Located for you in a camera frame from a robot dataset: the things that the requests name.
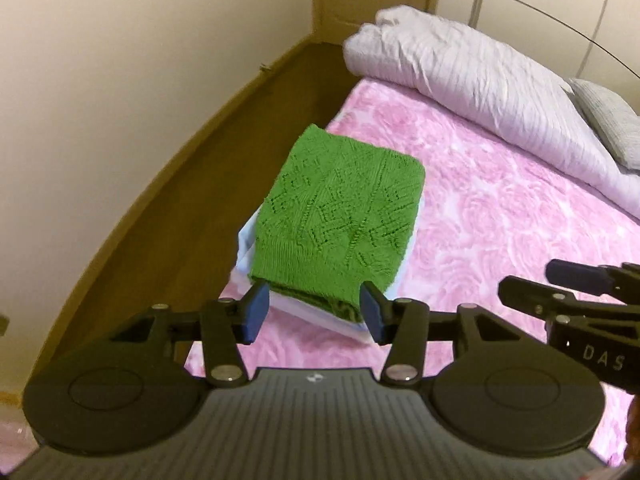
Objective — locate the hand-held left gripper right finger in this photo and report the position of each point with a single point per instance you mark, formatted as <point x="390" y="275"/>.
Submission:
<point x="371" y="312"/>

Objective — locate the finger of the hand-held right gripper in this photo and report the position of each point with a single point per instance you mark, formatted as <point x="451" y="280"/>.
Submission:
<point x="530" y="292"/>
<point x="575" y="274"/>

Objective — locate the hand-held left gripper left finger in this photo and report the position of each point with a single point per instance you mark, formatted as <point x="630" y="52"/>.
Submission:
<point x="256" y="310"/>

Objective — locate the green knitted sweater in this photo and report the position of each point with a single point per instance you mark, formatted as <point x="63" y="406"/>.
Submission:
<point x="335" y="200"/>

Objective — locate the light blue folded garment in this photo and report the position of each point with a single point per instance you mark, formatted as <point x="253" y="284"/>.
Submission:
<point x="310" y="316"/>

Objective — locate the pink floral blanket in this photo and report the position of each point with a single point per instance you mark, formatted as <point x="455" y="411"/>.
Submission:
<point x="475" y="185"/>

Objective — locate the grey pillow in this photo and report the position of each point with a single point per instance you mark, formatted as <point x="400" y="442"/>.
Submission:
<point x="610" y="115"/>

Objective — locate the lilac folded duvet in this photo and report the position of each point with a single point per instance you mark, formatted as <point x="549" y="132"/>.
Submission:
<point x="475" y="70"/>

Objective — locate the cream wardrobe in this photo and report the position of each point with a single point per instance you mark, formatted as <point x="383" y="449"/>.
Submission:
<point x="540" y="0"/>

